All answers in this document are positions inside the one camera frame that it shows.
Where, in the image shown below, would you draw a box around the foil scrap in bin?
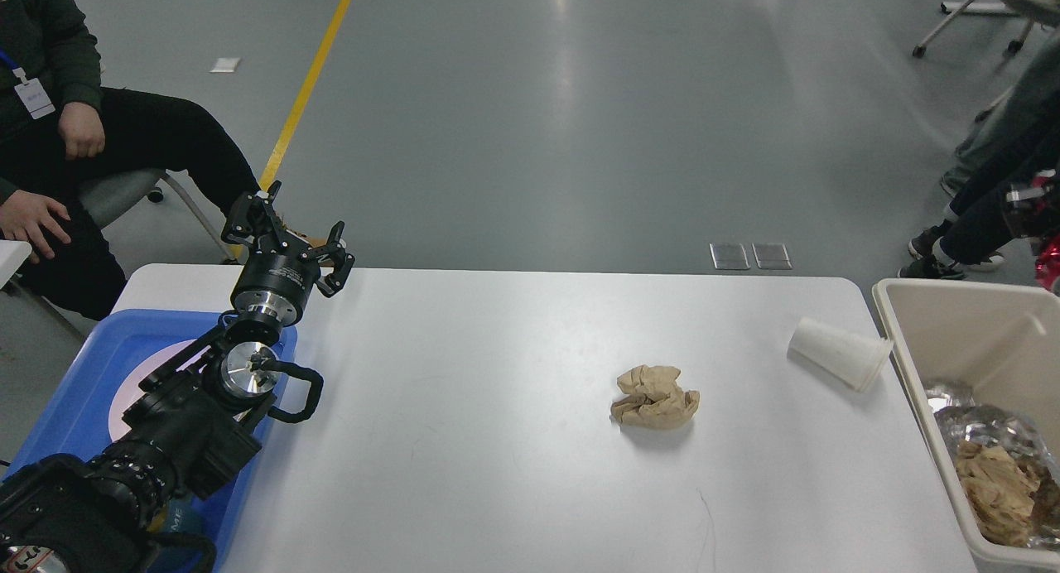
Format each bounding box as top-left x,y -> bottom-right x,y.
923,379 -> 977,414

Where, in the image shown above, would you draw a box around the foil with paper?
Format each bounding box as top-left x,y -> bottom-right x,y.
934,406 -> 1058,551

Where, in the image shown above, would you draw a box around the grey-blue mug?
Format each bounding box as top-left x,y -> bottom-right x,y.
152,493 -> 204,535

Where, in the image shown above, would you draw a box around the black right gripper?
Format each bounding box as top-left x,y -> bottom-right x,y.
1003,176 -> 1059,255

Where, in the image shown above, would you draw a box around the brown shoe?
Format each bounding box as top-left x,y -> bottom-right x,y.
280,217 -> 334,267

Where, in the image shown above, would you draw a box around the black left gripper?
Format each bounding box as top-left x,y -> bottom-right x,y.
220,181 -> 355,321

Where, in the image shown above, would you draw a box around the white side table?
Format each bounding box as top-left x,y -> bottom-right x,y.
0,238 -> 33,289

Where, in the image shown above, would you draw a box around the brown paper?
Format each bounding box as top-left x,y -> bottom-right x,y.
610,364 -> 701,431

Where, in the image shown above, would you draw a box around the white cup sideways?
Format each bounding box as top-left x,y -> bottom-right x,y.
788,317 -> 894,392

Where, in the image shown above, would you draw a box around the beige waste bin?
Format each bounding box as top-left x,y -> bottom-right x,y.
872,277 -> 1059,572

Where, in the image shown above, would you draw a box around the blue plastic tray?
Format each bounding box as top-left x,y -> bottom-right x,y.
2,309 -> 258,572

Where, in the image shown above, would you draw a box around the grey office chair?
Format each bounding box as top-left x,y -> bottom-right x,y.
0,167 -> 241,342

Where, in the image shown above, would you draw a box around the floor outlet plate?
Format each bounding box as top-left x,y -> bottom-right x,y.
752,243 -> 793,271
709,243 -> 750,271

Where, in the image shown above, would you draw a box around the red foil wrapper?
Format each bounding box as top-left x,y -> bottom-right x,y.
1034,234 -> 1059,296

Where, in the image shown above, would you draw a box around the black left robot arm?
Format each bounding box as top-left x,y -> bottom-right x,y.
2,183 -> 355,572

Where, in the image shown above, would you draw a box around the white rolling stand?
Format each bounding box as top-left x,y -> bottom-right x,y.
911,0 -> 1036,59

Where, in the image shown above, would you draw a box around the person in blue jeans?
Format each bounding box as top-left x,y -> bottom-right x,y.
940,26 -> 1059,197

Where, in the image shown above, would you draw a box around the person in black clothes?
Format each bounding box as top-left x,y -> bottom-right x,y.
898,115 -> 1058,280

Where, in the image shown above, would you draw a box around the pink plate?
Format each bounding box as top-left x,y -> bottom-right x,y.
107,339 -> 193,441

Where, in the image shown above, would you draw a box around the dark seated person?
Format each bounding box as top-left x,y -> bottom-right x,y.
1,0 -> 258,320

